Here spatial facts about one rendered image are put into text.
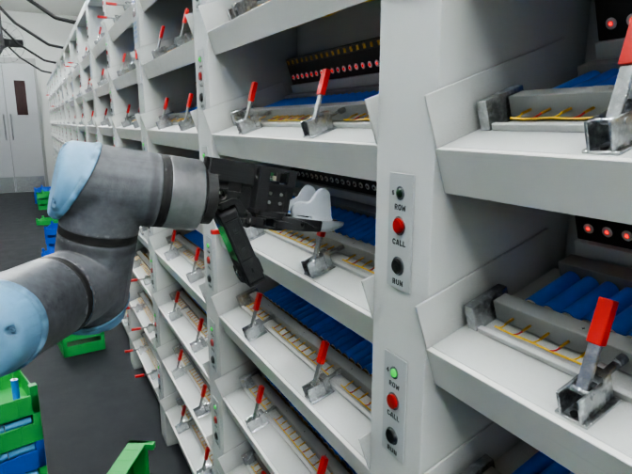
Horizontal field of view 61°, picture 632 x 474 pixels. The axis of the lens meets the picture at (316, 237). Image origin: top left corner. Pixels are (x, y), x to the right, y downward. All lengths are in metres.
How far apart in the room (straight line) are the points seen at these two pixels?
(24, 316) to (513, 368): 0.44
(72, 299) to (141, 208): 0.13
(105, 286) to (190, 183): 0.15
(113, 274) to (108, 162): 0.13
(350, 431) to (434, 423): 0.20
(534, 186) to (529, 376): 0.17
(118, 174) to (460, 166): 0.37
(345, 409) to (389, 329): 0.24
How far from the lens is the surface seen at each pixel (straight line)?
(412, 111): 0.54
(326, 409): 0.83
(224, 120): 1.14
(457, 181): 0.50
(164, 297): 1.91
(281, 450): 1.09
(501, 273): 0.60
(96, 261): 0.65
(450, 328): 0.57
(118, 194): 0.63
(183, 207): 0.65
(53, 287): 0.59
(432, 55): 0.52
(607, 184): 0.41
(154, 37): 1.85
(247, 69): 1.17
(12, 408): 1.64
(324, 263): 0.77
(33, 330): 0.56
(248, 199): 0.70
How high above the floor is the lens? 1.16
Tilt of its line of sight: 12 degrees down
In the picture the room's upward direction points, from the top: straight up
